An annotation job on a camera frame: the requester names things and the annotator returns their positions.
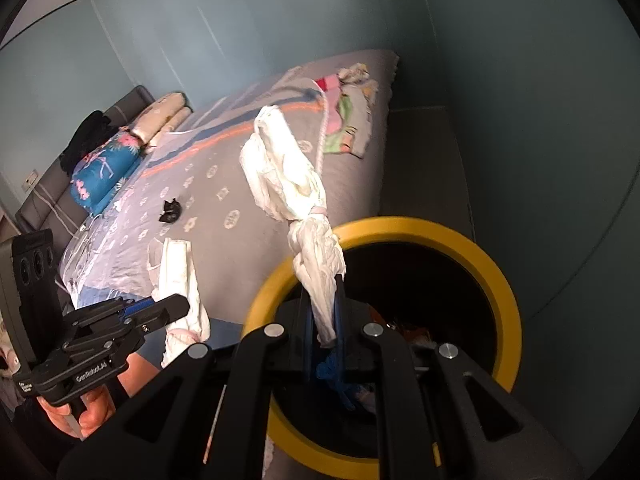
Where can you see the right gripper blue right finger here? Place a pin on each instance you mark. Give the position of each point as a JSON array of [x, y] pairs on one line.
[[340, 319]]

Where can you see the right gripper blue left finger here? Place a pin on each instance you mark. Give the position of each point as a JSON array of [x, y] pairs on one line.
[[305, 332]]

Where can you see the white plastic bag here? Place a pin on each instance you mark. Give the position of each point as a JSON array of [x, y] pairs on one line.
[[286, 186]]

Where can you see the yellow-rimmed black trash bin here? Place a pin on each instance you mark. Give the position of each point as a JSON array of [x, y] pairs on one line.
[[402, 423]]

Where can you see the small black crumpled trash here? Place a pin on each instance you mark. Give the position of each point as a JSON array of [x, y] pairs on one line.
[[171, 212]]

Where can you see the person's left hand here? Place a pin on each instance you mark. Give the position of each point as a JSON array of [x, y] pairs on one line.
[[99, 405]]

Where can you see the grey upholstered headboard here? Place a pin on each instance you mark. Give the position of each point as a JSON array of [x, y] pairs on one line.
[[49, 204]]

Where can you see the grey patterned bed quilt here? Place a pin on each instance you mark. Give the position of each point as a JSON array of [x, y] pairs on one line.
[[235, 245]]

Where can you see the blue floral folded blanket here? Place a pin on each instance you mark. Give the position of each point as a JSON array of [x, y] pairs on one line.
[[100, 175]]

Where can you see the colourful floral bed sheet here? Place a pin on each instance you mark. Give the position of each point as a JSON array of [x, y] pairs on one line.
[[350, 95]]

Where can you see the black clothing pile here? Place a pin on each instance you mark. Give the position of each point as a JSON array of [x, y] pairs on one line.
[[94, 131]]

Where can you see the cream folded blanket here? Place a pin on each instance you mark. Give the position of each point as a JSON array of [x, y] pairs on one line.
[[164, 115]]

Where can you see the wall power socket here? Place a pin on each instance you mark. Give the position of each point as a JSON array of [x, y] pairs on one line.
[[30, 181]]

